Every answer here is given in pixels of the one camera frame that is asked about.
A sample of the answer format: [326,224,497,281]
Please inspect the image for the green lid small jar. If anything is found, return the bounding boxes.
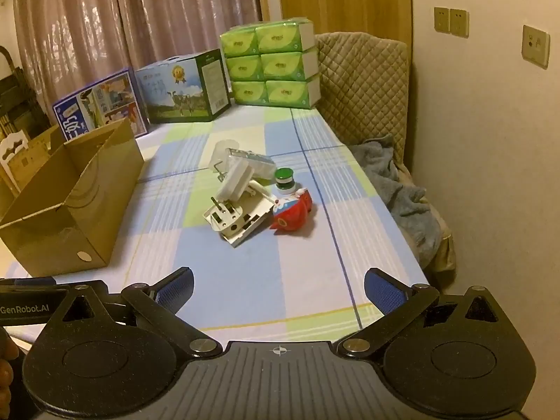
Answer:
[274,168,296,195]

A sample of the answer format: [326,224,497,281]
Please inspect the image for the clear plastic cup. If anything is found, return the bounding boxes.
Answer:
[213,139,241,171]

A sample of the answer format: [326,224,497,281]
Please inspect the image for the brown cardboard box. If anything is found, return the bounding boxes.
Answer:
[0,116,145,278]

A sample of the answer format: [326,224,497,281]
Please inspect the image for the grey towel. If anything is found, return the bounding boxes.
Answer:
[350,133,442,267]

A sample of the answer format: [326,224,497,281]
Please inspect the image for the cow print milk box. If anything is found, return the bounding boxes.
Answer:
[135,48,232,124]

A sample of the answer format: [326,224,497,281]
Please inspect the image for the person's left hand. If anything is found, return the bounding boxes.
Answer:
[0,327,22,407]

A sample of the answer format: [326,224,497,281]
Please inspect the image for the red orange toy car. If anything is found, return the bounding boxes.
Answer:
[272,187,314,237]

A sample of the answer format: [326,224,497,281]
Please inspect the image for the beige wall socket round holes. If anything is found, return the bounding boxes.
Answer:
[522,25,551,69]

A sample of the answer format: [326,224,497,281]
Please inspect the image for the plaid tablecloth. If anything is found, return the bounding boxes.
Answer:
[0,107,432,346]

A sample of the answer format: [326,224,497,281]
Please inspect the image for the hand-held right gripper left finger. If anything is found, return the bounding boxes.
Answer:
[37,266,223,358]

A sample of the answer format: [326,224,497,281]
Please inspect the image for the blue milk carton box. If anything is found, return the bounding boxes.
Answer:
[52,68,149,143]

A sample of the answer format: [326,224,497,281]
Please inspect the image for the light wooden chair back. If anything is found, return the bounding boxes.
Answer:
[0,129,60,195]

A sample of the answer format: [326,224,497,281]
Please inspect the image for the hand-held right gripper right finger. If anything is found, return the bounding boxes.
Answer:
[337,268,521,356]

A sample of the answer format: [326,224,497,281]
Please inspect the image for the stack of green tissue packs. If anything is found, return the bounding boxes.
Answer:
[219,17,322,110]

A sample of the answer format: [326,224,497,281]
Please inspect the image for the beige wall power socket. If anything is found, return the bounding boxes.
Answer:
[433,6,452,35]
[450,8,470,38]

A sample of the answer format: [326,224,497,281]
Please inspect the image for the beige quilted chair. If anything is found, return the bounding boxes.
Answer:
[313,31,458,285]

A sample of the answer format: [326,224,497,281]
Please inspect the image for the pink curtain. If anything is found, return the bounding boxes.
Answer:
[11,0,278,110]

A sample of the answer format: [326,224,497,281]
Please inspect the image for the clear floss pick box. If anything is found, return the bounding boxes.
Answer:
[225,148,275,175]

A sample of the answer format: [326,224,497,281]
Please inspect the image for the white plug adapter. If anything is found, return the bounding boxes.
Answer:
[202,181,275,249]

